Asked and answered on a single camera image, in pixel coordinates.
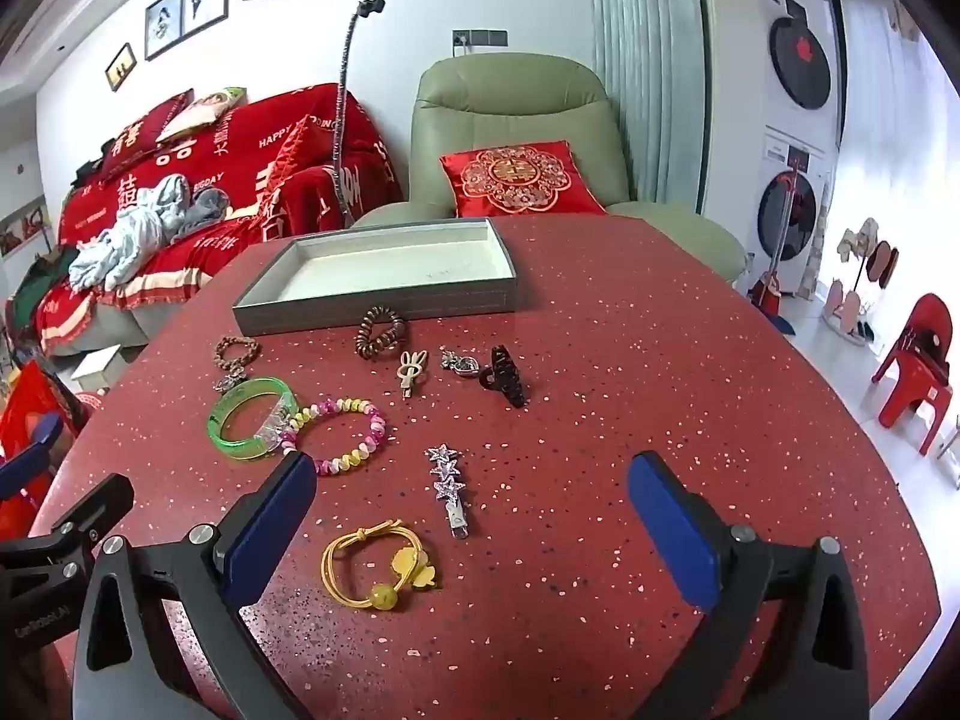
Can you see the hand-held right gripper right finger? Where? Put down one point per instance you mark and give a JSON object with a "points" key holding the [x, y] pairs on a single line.
{"points": [[671, 532]]}

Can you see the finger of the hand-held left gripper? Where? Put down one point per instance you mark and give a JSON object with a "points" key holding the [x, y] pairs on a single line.
{"points": [[46, 431], [90, 514]]}

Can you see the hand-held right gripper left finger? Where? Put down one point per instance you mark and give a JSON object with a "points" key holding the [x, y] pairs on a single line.
{"points": [[276, 521]]}

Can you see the green translucent bangle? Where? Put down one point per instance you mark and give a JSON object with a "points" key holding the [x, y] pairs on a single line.
{"points": [[225, 420]]}

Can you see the dark claw hair clip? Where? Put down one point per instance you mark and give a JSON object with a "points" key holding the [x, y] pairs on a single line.
{"points": [[510, 382]]}

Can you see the grey jewelry tray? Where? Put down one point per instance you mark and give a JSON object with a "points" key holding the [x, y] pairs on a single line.
{"points": [[390, 262]]}

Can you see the red bag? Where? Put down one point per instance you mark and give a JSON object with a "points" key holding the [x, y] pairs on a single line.
{"points": [[22, 394]]}

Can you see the white cardboard box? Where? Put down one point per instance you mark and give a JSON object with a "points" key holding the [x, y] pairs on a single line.
{"points": [[97, 366]]}

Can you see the grey sofa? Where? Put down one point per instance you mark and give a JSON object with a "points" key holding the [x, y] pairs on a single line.
{"points": [[112, 326]]}

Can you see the silver star hair clip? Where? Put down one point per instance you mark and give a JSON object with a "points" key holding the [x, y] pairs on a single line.
{"points": [[446, 480]]}

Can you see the pale blue garment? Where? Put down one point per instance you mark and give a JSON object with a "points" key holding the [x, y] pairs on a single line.
{"points": [[127, 240]]}

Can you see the silver heart brooch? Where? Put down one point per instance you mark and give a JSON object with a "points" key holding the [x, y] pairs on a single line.
{"points": [[466, 366]]}

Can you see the red mop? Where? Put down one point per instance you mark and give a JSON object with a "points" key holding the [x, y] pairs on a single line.
{"points": [[766, 292]]}

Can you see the grey blue garment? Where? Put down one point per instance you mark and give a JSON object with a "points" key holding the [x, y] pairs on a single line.
{"points": [[204, 206]]}

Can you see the red plastic chair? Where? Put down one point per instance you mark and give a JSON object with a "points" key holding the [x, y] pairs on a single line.
{"points": [[919, 367]]}

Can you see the shoe rack with shoes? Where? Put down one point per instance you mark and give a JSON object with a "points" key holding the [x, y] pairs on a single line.
{"points": [[859, 270]]}

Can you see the red flat pillow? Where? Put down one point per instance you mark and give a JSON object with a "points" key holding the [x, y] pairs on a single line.
{"points": [[146, 124]]}

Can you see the red blanket covered sofa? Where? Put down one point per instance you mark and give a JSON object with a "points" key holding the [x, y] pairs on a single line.
{"points": [[240, 157]]}

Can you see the white washing machine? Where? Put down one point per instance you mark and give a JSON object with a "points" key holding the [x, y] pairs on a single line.
{"points": [[787, 210]]}

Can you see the photo print pillow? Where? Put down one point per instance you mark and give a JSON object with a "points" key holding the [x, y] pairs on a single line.
{"points": [[199, 112]]}

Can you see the red fringed cushion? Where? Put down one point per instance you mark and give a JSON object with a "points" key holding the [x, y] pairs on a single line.
{"points": [[289, 150]]}

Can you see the red embroidered cushion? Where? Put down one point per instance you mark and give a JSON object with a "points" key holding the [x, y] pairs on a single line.
{"points": [[517, 176]]}

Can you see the flexible phone holder pole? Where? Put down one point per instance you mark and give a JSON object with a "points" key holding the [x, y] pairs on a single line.
{"points": [[345, 90]]}

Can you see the green armchair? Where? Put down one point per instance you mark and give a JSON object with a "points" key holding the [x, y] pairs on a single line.
{"points": [[510, 105]]}

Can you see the pale green curtain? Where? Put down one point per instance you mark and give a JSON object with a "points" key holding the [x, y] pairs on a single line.
{"points": [[645, 75]]}

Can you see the white sheer curtain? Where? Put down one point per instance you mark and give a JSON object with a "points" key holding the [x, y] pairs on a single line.
{"points": [[892, 127]]}

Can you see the white stacked dryer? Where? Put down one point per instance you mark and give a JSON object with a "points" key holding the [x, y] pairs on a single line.
{"points": [[799, 60]]}

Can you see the small framed wall picture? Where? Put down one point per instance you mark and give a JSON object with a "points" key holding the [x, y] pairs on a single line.
{"points": [[120, 67]]}

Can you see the wall socket panel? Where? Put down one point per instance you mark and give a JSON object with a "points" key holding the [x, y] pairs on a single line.
{"points": [[480, 39]]}

